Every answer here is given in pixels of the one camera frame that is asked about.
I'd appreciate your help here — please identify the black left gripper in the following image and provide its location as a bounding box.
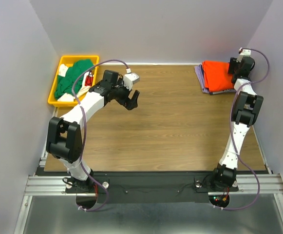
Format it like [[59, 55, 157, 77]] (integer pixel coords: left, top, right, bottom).
[[111, 78, 139, 110]]

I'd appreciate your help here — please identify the orange t shirt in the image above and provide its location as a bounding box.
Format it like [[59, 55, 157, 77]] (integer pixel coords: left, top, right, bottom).
[[202, 60, 234, 93]]

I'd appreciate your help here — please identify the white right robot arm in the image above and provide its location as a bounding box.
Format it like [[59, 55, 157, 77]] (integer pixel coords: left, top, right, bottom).
[[209, 56, 264, 190]]

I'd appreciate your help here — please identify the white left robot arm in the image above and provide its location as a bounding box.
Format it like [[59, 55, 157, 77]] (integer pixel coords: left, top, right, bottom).
[[46, 69, 140, 192]]

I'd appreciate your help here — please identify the folded navy printed t shirt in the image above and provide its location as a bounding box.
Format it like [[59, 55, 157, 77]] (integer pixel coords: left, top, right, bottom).
[[209, 89, 236, 95]]

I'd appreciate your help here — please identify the folded lavender t shirt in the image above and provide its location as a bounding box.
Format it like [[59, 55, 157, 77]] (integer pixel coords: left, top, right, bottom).
[[194, 64, 210, 94]]

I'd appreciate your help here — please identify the white printed t shirt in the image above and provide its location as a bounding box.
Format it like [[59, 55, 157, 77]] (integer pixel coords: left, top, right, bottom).
[[58, 64, 94, 102]]

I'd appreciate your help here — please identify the green t shirt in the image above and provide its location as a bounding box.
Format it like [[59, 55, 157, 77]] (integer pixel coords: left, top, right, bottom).
[[54, 59, 94, 100]]

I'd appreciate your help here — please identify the yellow plastic bin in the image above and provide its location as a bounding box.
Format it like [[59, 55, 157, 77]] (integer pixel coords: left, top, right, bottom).
[[47, 55, 99, 107]]

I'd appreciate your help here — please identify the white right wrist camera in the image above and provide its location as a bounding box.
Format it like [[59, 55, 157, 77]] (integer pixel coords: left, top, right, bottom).
[[236, 47, 251, 62]]

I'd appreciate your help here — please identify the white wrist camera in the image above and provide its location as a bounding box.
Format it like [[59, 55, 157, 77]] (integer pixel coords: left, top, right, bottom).
[[123, 68, 140, 91], [236, 47, 251, 62]]

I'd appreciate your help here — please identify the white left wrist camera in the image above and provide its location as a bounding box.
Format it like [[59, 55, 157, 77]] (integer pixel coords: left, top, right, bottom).
[[123, 68, 140, 91]]

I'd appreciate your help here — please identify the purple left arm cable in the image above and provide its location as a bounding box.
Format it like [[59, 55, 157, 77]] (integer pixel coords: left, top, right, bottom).
[[71, 59, 132, 212]]

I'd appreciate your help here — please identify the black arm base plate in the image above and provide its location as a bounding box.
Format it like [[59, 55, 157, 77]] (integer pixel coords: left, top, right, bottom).
[[62, 171, 238, 204]]

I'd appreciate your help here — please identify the aluminium frame rail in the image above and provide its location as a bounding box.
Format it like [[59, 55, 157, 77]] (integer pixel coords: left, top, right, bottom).
[[16, 104, 283, 234]]

